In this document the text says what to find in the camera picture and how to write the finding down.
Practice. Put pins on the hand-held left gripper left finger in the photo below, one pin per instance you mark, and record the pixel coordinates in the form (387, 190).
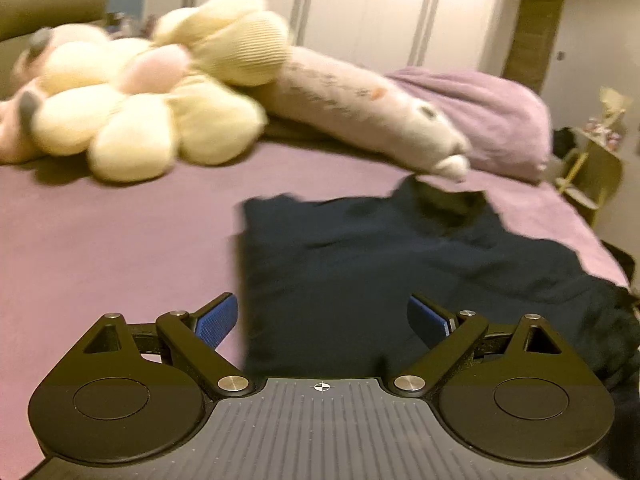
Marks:
(217, 317)

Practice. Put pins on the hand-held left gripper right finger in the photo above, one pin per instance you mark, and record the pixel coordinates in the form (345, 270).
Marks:
(425, 320)

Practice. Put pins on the dark navy garment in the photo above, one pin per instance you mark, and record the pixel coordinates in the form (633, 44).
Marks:
(350, 270)

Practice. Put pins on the black clothes pile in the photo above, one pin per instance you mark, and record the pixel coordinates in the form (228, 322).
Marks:
(564, 142)

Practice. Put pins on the cream flower plush cushion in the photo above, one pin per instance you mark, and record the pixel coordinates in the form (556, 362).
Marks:
(150, 115)

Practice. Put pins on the purple pillow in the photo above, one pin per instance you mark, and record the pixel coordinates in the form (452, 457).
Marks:
(490, 110)

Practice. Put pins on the yellow side table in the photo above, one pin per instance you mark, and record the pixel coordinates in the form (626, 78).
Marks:
(597, 170)

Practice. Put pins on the long pale rabbit plush pillow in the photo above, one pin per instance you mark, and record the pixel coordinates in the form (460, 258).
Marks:
(350, 95)

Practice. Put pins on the pink plush toy grey paws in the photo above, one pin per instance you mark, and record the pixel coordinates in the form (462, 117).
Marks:
(12, 135)

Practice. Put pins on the wrapped flower bouquet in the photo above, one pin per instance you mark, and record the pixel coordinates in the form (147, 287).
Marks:
(610, 110)

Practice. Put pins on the brown wooden door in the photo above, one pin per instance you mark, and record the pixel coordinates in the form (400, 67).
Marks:
(532, 40)

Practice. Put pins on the white wardrobe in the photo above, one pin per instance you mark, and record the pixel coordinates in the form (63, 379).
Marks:
(360, 10)

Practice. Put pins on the olive padded headboard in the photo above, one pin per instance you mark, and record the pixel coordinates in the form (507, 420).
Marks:
(50, 10)

